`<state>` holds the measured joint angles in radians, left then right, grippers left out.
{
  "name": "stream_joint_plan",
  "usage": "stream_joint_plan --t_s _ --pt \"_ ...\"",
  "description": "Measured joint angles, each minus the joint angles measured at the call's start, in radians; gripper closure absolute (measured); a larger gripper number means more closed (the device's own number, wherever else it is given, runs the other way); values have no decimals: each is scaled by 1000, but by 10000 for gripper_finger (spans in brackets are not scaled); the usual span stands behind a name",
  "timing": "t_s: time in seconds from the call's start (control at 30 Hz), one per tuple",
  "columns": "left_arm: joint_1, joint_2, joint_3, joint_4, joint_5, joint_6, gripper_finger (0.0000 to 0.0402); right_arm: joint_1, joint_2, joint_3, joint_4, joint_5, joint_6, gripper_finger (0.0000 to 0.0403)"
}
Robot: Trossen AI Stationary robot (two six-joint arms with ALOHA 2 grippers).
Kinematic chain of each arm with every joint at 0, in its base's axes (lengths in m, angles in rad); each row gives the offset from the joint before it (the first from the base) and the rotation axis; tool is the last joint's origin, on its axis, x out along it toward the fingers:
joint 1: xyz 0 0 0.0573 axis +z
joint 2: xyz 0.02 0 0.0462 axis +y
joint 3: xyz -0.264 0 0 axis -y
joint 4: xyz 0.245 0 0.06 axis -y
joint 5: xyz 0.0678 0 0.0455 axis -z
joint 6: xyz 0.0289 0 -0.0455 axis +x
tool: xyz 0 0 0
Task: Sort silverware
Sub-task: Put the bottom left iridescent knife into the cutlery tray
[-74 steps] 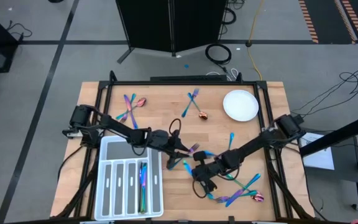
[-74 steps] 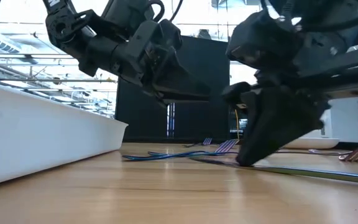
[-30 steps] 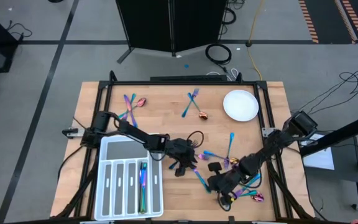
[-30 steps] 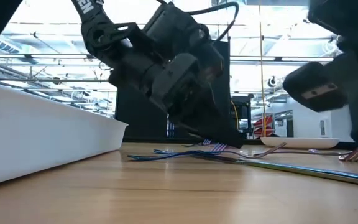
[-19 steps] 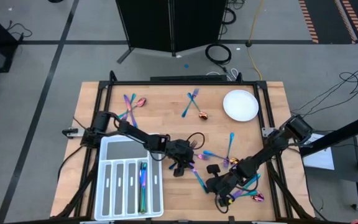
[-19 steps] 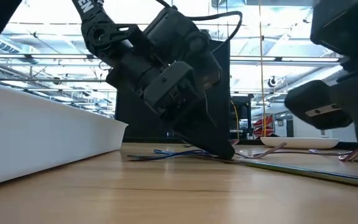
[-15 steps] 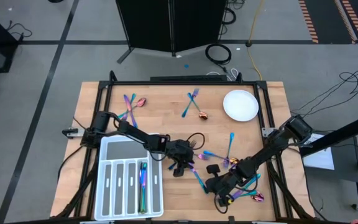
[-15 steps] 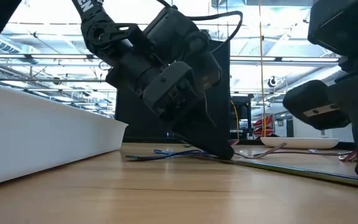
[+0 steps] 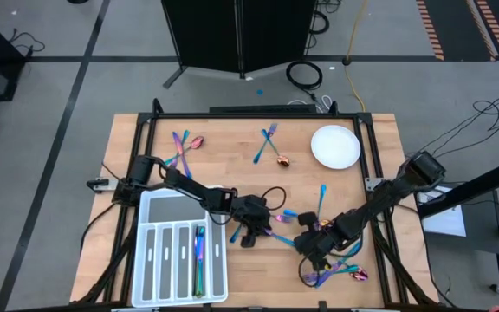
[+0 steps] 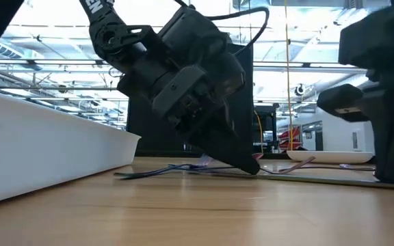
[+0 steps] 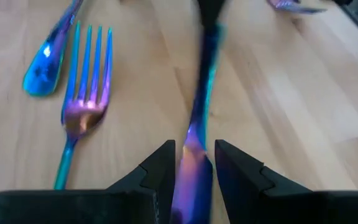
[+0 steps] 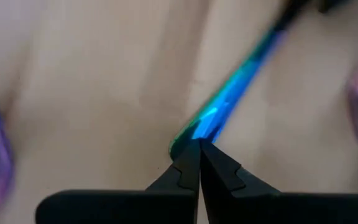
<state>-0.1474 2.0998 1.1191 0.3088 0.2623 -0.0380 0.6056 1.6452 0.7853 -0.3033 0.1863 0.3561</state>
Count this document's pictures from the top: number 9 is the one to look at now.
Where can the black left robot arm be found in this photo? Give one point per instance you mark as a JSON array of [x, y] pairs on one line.
[[189, 188]]

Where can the white round plate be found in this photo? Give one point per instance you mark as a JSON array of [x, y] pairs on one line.
[[335, 145]]

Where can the white cutlery tray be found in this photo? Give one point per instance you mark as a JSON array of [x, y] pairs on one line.
[[166, 277]]

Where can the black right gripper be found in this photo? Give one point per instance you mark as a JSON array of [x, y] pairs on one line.
[[325, 238]]

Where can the iridescent rainbow fork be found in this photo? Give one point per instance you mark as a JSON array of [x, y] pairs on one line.
[[282, 218], [185, 135], [347, 269], [259, 152], [322, 197], [235, 235]]

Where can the black metal stand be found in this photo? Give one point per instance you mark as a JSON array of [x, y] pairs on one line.
[[470, 190]]

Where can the white paper sheet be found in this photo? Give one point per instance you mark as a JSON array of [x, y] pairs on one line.
[[444, 221]]

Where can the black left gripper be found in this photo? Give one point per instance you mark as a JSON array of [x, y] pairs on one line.
[[249, 212]]

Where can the black folding screen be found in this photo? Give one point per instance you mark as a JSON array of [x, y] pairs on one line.
[[206, 34]]

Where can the black metal rig frame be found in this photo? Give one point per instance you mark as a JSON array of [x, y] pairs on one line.
[[249, 115]]

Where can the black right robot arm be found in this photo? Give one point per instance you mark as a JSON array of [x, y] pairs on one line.
[[388, 195]]

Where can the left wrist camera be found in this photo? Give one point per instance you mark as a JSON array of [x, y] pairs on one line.
[[248, 241]]

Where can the black bar at table edge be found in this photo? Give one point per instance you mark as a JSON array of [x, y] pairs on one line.
[[262, 109]]

